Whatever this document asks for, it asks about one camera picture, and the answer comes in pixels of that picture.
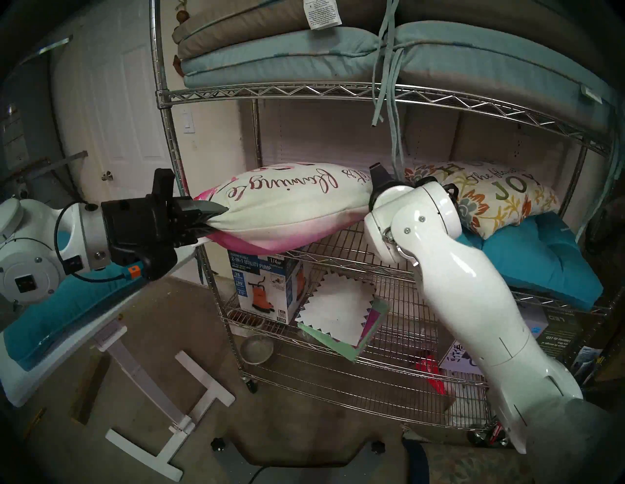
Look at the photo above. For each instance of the small metal bowl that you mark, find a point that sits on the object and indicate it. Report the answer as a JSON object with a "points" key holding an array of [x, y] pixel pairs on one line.
{"points": [[257, 350]]}

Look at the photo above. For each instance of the black round knob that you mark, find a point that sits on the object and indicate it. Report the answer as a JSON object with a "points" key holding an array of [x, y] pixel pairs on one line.
{"points": [[377, 447], [218, 444]]}

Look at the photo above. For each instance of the white zigzag edged envelope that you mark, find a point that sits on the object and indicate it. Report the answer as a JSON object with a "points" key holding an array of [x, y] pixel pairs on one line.
{"points": [[337, 307]]}

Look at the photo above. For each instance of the zigzag-edged paper sheets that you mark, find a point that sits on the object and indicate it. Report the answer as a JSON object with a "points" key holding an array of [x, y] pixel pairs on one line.
{"points": [[378, 317]]}

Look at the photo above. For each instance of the lamp picture cardboard box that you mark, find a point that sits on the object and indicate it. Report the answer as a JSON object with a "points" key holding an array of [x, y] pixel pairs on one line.
{"points": [[556, 332]]}

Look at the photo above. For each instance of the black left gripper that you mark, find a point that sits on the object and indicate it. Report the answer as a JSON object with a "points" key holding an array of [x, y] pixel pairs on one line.
{"points": [[141, 229]]}

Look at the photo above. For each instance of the utility pump cardboard box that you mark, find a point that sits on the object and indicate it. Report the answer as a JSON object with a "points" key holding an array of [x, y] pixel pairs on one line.
{"points": [[268, 288]]}

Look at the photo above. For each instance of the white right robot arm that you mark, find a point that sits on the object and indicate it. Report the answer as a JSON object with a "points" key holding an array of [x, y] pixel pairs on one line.
{"points": [[464, 302]]}

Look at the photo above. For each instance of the grey metal frame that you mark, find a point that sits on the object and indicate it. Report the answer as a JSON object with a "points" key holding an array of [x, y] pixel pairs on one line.
{"points": [[49, 166]]}

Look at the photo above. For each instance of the white pink script pillow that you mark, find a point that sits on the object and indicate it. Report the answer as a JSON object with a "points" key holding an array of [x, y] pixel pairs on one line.
{"points": [[293, 210]]}

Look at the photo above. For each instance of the grey metal tank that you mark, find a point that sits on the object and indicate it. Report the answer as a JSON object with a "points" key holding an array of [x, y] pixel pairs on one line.
{"points": [[34, 188]]}

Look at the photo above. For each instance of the red plastic item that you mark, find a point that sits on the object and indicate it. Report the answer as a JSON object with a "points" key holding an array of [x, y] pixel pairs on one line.
{"points": [[432, 373]]}

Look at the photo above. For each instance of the light blue patio cushion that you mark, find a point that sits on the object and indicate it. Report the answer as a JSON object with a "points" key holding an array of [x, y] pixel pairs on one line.
{"points": [[293, 53]]}

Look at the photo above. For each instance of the white panel door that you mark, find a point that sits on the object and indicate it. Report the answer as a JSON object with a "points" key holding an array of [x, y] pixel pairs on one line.
{"points": [[117, 97]]}

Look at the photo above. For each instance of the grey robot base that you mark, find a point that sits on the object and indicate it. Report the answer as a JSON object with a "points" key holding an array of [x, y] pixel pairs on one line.
{"points": [[293, 468]]}

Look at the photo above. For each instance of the floral print throw pillow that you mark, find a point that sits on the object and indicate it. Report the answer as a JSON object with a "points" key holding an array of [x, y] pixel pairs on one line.
{"points": [[498, 195]]}

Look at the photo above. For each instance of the wooden board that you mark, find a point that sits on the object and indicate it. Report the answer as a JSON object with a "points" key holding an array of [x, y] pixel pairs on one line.
{"points": [[90, 390]]}

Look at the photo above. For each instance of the white crumpled bag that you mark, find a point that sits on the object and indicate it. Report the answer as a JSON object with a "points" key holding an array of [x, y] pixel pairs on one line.
{"points": [[466, 407]]}

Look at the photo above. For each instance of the teal seat cushion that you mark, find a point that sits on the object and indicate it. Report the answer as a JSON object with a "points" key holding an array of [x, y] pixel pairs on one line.
{"points": [[53, 312], [537, 263]]}

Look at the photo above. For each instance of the magenta paper sheet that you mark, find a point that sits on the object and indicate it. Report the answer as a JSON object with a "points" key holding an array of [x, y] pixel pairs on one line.
{"points": [[372, 322]]}

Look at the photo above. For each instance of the white wall light switch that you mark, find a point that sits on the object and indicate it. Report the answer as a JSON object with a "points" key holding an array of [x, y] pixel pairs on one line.
{"points": [[189, 120]]}

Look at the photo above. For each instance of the white rolling side table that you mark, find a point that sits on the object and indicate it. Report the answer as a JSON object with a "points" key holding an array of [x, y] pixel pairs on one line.
{"points": [[161, 429]]}

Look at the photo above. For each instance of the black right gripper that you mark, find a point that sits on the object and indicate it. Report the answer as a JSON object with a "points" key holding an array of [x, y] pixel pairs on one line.
{"points": [[383, 188]]}

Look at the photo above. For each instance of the taupe patio cushion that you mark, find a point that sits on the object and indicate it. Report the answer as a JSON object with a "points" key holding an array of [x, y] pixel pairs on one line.
{"points": [[244, 22]]}

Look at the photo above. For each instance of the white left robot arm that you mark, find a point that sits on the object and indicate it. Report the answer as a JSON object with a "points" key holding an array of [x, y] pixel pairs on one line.
{"points": [[29, 253]]}

